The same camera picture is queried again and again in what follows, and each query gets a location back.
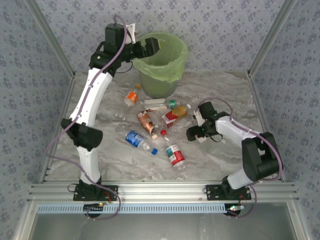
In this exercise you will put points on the orange label plastic bottle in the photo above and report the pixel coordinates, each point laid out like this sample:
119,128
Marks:
131,97

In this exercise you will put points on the blue label plastic bottle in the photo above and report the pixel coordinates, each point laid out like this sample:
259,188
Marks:
135,138

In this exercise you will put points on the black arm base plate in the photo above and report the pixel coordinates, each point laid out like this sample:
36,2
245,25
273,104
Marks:
111,193
213,192

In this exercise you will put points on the aluminium crossbar rail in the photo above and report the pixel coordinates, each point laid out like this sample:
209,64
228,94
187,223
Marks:
160,192

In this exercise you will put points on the cream label plastic bottle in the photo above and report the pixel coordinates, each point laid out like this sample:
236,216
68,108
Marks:
156,108

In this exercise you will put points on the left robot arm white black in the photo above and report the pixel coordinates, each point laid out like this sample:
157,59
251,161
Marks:
96,85

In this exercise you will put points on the amber bottle with red label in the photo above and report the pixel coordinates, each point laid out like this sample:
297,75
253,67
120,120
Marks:
173,116

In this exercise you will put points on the small circuit board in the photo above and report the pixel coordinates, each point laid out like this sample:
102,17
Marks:
93,207
235,208

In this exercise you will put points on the aluminium side rail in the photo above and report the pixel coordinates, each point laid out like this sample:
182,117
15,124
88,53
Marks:
56,130
260,105

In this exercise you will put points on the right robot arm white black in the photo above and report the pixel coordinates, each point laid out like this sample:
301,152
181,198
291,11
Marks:
260,160

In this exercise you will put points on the red teal label bottle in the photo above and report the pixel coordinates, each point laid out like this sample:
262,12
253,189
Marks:
176,155

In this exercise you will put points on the aluminium frame post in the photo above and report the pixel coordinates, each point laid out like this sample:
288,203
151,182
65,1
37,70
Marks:
272,37
50,37

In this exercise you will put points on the green label plastic bottle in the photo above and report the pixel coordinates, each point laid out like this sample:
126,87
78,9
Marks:
172,103

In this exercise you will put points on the green trash bin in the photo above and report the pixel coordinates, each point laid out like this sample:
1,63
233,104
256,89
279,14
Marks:
172,67

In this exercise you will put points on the copper label crushed bottle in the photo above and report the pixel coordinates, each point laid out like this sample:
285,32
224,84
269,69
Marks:
146,122

